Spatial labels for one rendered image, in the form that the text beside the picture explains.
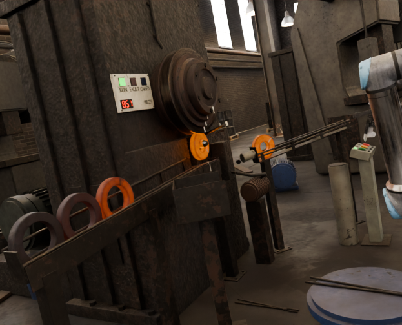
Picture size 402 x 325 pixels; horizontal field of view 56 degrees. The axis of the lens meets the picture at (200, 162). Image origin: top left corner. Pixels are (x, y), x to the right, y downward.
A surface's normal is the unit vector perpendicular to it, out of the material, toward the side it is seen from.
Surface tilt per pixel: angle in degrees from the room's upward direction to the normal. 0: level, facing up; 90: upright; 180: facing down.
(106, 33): 90
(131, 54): 90
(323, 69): 90
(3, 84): 92
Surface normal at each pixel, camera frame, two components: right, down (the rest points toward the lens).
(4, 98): 0.92, -0.10
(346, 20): -0.70, 0.22
